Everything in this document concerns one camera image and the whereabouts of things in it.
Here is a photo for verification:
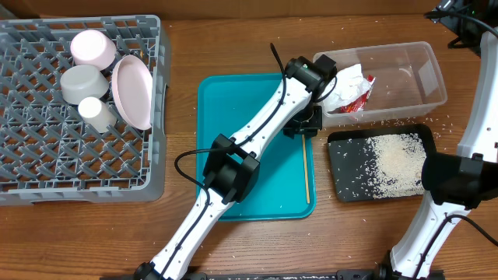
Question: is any black tray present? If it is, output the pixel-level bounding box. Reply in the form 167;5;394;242
328;124;436;202

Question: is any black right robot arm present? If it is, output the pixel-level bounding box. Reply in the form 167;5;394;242
371;1;497;279

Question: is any white paper cup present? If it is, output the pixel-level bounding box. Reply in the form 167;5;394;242
78;96;117;133

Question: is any white napkin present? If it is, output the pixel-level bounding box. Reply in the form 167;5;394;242
319;64;376;114

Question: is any red snack wrapper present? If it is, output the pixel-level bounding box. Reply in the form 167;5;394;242
340;75;376;113

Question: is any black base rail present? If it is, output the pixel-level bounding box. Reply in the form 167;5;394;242
99;270;445;280

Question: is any spilled rice pile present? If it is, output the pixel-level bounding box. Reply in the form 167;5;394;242
366;133;426;199

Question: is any grey dishwasher rack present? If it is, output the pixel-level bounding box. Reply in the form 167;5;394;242
1;15;171;206

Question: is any teal plastic tray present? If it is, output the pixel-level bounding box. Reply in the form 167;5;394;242
196;73;317;222

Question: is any grey bowl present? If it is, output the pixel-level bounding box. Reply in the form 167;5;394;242
60;65;109;105

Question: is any large white plate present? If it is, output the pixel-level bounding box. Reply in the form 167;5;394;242
111;55;153;130

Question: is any wooden chopstick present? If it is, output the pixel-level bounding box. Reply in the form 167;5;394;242
301;135;310;205

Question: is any clear plastic bin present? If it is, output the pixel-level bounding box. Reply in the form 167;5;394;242
313;41;447;128

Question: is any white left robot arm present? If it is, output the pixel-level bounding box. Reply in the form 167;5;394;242
133;55;338;280

